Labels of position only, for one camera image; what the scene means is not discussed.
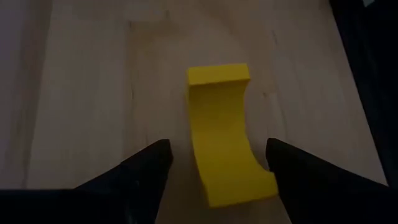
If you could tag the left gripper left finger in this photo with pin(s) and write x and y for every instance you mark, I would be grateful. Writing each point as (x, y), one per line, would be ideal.
(143, 174)

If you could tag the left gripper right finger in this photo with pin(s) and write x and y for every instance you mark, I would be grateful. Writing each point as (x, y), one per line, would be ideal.
(311, 186)

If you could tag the yellow lego brick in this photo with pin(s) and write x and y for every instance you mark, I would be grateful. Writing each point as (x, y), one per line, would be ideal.
(224, 130)

